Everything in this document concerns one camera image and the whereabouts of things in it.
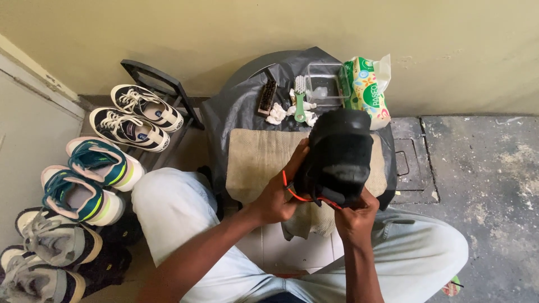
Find person's light blue jeans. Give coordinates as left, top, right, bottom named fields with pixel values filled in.
left=131, top=167, right=469, bottom=303

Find black and white canvas sneaker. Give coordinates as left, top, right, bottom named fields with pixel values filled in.
left=110, top=84, right=184, bottom=134
left=89, top=107, right=171, bottom=153

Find green flip flop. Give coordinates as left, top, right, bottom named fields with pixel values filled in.
left=441, top=276, right=464, bottom=298

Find green and white brush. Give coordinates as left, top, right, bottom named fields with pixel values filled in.
left=293, top=76, right=307, bottom=123

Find orange shoelace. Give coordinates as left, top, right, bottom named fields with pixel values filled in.
left=281, top=170, right=344, bottom=210

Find black shoe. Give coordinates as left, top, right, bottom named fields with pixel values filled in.
left=293, top=109, right=374, bottom=209

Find clear plastic container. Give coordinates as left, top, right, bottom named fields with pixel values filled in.
left=304, top=62, right=352, bottom=108

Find person's left hand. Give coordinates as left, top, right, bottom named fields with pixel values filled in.
left=248, top=138, right=311, bottom=226

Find white door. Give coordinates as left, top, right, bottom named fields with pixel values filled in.
left=0, top=34, right=87, bottom=250

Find person's right hand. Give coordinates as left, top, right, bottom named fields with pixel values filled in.
left=335, top=187, right=380, bottom=249

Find green floral tissue packet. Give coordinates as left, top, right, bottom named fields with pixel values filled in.
left=342, top=54, right=392, bottom=131

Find black shoe rack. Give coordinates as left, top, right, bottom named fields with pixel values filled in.
left=120, top=59, right=205, bottom=170

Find wooden shoe brush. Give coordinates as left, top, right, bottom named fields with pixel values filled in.
left=258, top=79, right=278, bottom=118

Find beige cloth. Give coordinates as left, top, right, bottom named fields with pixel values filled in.
left=225, top=128, right=388, bottom=240

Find teal and white sneaker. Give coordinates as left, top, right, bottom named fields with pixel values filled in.
left=65, top=137, right=146, bottom=193
left=40, top=165, right=125, bottom=227

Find dark black sneaker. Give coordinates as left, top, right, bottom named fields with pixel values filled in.
left=78, top=246, right=133, bottom=296
left=99, top=210, right=144, bottom=249

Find black plastic sheet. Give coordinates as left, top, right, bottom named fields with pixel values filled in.
left=200, top=46, right=398, bottom=212

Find grey and cream sneaker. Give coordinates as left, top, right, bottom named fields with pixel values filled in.
left=0, top=245, right=86, bottom=303
left=15, top=206, right=103, bottom=268

